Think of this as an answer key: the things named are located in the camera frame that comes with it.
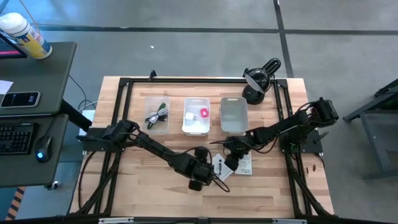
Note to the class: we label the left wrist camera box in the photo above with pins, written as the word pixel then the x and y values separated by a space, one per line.
pixel 206 175

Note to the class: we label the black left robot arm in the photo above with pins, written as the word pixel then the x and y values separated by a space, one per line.
pixel 155 149

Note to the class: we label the black metal table frame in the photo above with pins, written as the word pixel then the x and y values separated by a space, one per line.
pixel 186 80

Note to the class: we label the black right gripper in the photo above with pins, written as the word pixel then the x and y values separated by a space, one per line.
pixel 239 146

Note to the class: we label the white USB wall charger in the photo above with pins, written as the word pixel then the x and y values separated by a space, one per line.
pixel 189 117

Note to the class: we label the black desk monitor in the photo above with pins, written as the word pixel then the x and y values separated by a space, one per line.
pixel 9 46

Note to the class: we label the clear plastic bin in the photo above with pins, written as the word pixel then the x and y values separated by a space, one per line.
pixel 149 130

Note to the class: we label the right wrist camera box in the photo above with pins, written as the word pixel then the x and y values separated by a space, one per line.
pixel 231 162

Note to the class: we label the pink USB wall charger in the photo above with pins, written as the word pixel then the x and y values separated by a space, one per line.
pixel 204 112

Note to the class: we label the black smartphone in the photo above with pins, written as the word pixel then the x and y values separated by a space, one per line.
pixel 20 99

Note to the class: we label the dark metal side table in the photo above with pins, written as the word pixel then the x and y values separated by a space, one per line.
pixel 373 149

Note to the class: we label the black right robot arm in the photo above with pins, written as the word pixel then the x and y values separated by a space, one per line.
pixel 280 127

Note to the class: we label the grey plastic bin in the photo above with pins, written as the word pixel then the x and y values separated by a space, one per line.
pixel 233 118

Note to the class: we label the small black frame clamp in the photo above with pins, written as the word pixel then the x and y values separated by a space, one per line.
pixel 152 74

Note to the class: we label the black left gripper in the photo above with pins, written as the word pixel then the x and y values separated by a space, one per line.
pixel 194 171

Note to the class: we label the white product box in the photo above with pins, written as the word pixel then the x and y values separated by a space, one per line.
pixel 245 166

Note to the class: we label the black keyboard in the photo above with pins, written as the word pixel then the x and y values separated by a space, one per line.
pixel 15 138

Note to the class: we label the black desk lamp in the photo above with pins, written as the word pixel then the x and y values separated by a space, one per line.
pixel 255 93

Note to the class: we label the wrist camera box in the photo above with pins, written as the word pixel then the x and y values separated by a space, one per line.
pixel 231 162
pixel 206 175

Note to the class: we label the white power strip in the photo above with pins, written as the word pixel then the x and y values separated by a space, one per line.
pixel 88 115

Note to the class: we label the dark grey desk surface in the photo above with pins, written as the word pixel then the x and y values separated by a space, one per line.
pixel 40 81
pixel 25 171

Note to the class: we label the white green acer box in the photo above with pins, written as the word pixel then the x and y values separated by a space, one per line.
pixel 222 174

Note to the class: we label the white paper sheet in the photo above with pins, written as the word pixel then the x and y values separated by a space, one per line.
pixel 4 87

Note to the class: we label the black computer mouse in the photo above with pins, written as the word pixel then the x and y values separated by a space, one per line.
pixel 43 147

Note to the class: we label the white plastic bin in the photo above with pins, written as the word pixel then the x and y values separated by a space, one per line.
pixel 196 129

